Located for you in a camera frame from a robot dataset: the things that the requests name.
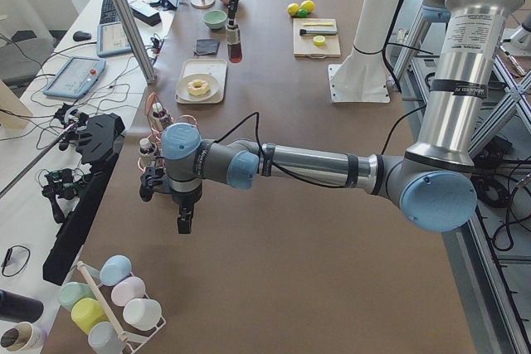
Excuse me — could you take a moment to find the tea bottle white cap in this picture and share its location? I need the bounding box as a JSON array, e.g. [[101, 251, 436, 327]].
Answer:
[[226, 25, 243, 63]]

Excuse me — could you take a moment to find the cream rabbit tray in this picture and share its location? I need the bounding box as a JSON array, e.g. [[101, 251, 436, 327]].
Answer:
[[175, 59, 227, 104]]

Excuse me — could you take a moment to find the mint green bowl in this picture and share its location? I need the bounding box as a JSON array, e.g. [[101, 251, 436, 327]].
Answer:
[[202, 10, 227, 30]]

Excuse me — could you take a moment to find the grey folded cloth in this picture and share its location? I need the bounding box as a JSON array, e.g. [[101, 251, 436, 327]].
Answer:
[[194, 38, 220, 56]]

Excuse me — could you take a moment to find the lower whole lemon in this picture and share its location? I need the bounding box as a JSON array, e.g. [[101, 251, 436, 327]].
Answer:
[[287, 2, 300, 17]]

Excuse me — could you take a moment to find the whole lemon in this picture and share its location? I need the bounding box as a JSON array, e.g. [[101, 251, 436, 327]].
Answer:
[[300, 0, 315, 13], [287, 2, 300, 17]]

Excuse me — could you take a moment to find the green lime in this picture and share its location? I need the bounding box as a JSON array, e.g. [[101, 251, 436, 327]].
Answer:
[[297, 8, 309, 18]]

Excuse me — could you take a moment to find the upper whole lemon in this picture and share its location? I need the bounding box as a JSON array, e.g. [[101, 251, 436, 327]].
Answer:
[[300, 0, 315, 13]]

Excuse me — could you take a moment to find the yellow plastic knife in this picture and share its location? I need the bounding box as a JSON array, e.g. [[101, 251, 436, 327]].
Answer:
[[303, 21, 334, 27]]

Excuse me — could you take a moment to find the steel muddler black tip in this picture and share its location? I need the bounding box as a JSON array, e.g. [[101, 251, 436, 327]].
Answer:
[[299, 28, 338, 36]]

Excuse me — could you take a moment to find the light blue cup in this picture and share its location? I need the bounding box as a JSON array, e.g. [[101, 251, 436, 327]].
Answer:
[[100, 255, 132, 286]]

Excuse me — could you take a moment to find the bamboo cutting board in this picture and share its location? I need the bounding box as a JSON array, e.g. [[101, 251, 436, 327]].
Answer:
[[292, 17, 341, 58]]

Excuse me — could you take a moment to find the pale pink cup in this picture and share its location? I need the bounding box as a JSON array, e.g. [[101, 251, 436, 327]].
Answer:
[[111, 276, 146, 307]]

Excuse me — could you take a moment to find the half lemon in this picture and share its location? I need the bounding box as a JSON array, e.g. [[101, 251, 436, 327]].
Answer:
[[313, 35, 326, 46]]

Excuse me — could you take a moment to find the white cup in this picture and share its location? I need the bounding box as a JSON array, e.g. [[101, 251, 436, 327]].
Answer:
[[123, 298, 162, 331]]

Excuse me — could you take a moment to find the white round plate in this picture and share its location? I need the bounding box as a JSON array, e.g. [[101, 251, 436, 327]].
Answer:
[[177, 73, 221, 102]]

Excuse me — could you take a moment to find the black keyboard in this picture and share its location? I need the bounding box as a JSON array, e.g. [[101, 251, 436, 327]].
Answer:
[[99, 0, 120, 25]]

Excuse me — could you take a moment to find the teach pendant tablet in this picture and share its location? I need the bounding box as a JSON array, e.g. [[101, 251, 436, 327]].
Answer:
[[96, 22, 132, 58]]

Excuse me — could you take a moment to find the yellow green cup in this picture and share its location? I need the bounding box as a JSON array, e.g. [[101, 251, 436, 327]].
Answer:
[[71, 298, 108, 334]]

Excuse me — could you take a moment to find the mint green cup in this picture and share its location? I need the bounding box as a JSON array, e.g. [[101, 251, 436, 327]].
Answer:
[[58, 282, 95, 312]]

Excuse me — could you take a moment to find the grey blue cup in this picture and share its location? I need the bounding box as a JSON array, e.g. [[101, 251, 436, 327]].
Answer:
[[88, 321, 125, 354]]

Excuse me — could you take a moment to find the black computer mouse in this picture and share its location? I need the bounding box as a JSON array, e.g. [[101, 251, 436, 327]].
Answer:
[[72, 31, 92, 42]]

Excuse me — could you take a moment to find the copper wire bottle rack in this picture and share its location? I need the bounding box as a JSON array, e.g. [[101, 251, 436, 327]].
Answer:
[[138, 92, 197, 172]]

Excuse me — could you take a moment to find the glazed ring donut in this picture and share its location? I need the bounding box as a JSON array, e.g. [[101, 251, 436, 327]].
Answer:
[[187, 79, 210, 97]]

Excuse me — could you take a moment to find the white wire cup rack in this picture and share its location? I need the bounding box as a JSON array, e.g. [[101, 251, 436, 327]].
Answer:
[[76, 261, 167, 353]]

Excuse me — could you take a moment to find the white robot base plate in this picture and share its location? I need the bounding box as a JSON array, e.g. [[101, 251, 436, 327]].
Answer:
[[327, 64, 390, 104]]

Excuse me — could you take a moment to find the black braided cable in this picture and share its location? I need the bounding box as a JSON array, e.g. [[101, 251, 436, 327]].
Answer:
[[213, 111, 428, 187]]

